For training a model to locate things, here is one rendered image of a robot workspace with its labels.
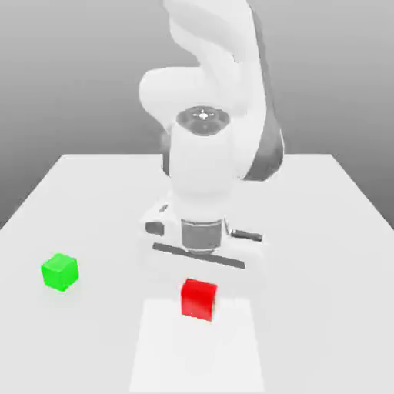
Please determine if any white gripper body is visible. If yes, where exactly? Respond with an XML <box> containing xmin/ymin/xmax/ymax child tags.
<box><xmin>142</xmin><ymin>236</ymin><xmax>265</xmax><ymax>285</ymax></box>

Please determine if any small green cube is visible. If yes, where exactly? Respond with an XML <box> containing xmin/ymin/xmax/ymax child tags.
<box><xmin>40</xmin><ymin>252</ymin><xmax>80</xmax><ymax>292</ymax></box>

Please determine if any small red cube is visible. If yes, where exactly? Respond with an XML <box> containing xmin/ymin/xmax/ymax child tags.
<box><xmin>180</xmin><ymin>278</ymin><xmax>219</xmax><ymax>322</ymax></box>

